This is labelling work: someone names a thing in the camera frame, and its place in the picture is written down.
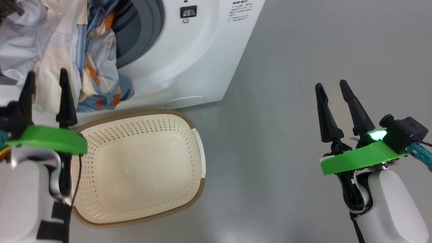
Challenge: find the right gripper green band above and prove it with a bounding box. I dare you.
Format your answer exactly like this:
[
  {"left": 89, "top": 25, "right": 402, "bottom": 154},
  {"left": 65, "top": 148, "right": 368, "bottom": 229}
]
[{"left": 315, "top": 80, "right": 409, "bottom": 176}]

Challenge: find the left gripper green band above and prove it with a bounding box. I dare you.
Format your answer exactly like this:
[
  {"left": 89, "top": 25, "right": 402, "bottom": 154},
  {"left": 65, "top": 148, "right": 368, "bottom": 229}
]
[{"left": 5, "top": 68, "right": 88, "bottom": 156}]

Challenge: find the pale blue cream garment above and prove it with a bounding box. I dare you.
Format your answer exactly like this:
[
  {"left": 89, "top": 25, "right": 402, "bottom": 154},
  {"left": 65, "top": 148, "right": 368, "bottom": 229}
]
[{"left": 0, "top": 0, "right": 89, "bottom": 115}]

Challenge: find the blue bear print garment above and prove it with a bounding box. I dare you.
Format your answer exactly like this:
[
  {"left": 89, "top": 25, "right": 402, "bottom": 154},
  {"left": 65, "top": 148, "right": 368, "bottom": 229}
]
[{"left": 76, "top": 0, "right": 135, "bottom": 113}]

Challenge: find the grey rubber door gasket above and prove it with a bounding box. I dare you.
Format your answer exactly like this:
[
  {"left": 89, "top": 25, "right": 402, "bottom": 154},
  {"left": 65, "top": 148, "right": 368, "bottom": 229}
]
[{"left": 111, "top": 0, "right": 165, "bottom": 70}]

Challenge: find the white front-load washing machine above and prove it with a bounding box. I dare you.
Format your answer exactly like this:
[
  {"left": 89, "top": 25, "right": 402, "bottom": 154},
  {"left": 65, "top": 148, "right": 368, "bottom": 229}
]
[{"left": 0, "top": 0, "right": 265, "bottom": 110}]

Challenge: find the black door latch socket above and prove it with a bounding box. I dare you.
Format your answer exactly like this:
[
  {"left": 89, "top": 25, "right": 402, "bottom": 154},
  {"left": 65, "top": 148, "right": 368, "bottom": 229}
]
[{"left": 180, "top": 5, "right": 197, "bottom": 19}]

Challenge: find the cream perforated laundry basket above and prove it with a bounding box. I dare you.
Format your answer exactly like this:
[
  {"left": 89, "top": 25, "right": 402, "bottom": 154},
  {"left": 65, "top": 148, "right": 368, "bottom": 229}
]
[{"left": 69, "top": 109, "right": 206, "bottom": 229}]

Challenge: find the round white filter cover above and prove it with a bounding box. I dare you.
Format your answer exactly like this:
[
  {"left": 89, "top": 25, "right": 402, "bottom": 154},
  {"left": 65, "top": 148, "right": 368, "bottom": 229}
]
[{"left": 167, "top": 96, "right": 206, "bottom": 109}]

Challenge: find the printed text instruction sticker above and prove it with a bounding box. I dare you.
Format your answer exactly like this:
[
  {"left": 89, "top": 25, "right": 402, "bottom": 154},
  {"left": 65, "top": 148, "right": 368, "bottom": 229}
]
[{"left": 228, "top": 0, "right": 255, "bottom": 23}]

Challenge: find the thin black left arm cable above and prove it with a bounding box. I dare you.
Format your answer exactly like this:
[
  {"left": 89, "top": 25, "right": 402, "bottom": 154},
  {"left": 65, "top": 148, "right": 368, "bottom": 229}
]
[{"left": 69, "top": 154, "right": 82, "bottom": 207}]

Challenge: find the black cable teal connector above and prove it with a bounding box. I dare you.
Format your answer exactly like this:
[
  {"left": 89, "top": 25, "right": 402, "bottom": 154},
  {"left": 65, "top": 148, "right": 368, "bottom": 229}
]
[{"left": 407, "top": 141, "right": 432, "bottom": 171}]

